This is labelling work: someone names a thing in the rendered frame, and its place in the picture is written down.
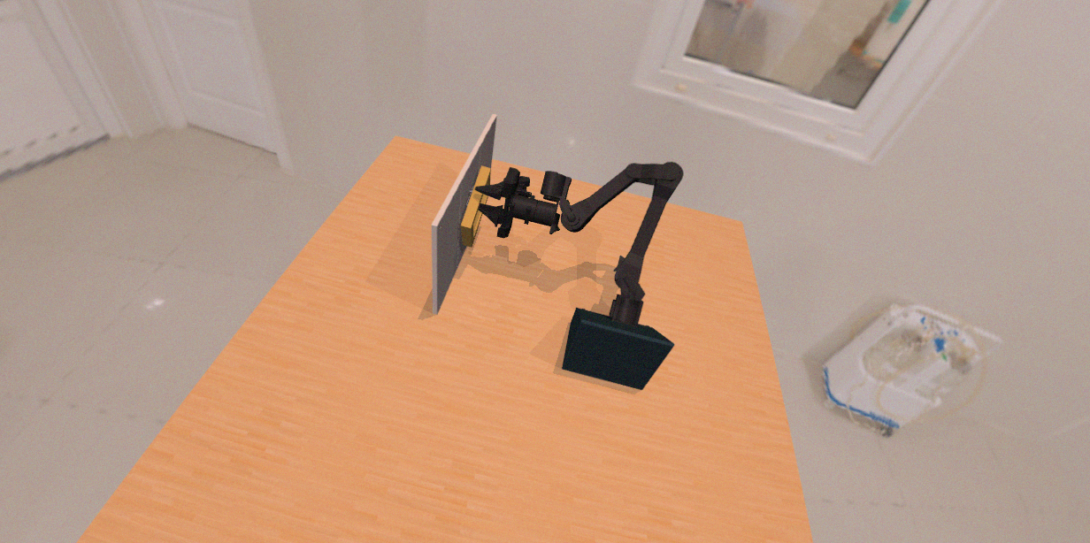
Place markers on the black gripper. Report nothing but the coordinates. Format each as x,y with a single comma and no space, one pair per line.
516,206

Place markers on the grey wall panel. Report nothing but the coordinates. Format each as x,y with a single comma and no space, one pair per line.
447,245

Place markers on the gold picture frame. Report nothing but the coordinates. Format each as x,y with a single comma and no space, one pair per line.
472,216

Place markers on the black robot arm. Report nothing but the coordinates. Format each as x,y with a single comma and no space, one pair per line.
627,307

